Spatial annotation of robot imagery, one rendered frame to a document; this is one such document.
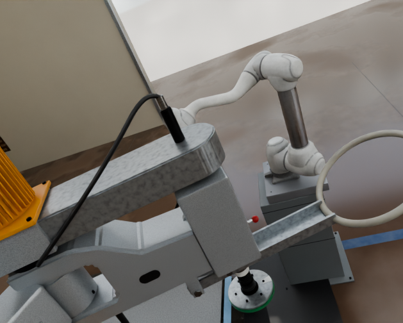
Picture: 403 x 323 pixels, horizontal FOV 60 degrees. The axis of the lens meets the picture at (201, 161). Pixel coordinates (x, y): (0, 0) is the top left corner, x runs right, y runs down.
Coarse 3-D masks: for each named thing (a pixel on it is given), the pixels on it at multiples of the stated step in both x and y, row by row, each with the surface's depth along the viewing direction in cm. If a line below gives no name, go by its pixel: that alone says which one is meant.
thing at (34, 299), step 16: (32, 288) 121; (0, 304) 120; (16, 304) 117; (32, 304) 118; (48, 304) 123; (0, 320) 113; (16, 320) 114; (32, 320) 118; (48, 320) 123; (64, 320) 128
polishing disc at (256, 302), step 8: (256, 272) 166; (264, 272) 164; (256, 280) 162; (232, 288) 164; (240, 288) 162; (256, 288) 158; (264, 288) 157; (272, 288) 156; (232, 296) 160; (240, 296) 158; (248, 296) 157; (256, 296) 155; (264, 296) 154; (272, 296) 154; (232, 304) 158; (240, 304) 155; (248, 304) 153; (256, 304) 152; (264, 304) 152; (248, 312) 153
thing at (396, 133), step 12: (372, 132) 159; (384, 132) 154; (396, 132) 149; (348, 144) 165; (336, 156) 167; (324, 168) 167; (324, 180) 165; (324, 204) 154; (336, 216) 145; (384, 216) 129; (396, 216) 127
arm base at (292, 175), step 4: (268, 172) 234; (272, 172) 230; (288, 172) 224; (292, 172) 226; (268, 176) 234; (272, 176) 232; (276, 176) 228; (280, 176) 226; (284, 176) 225; (288, 176) 225; (292, 176) 225; (296, 176) 224; (272, 180) 229; (276, 180) 228; (280, 180) 227; (284, 180) 226
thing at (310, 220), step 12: (312, 204) 154; (288, 216) 154; (300, 216) 155; (312, 216) 155; (324, 216) 152; (264, 228) 154; (276, 228) 155; (288, 228) 154; (300, 228) 152; (312, 228) 145; (324, 228) 146; (264, 240) 154; (276, 240) 151; (288, 240) 145; (300, 240) 146; (264, 252) 145; (276, 252) 146; (252, 264) 146; (216, 276) 145; (228, 276) 146
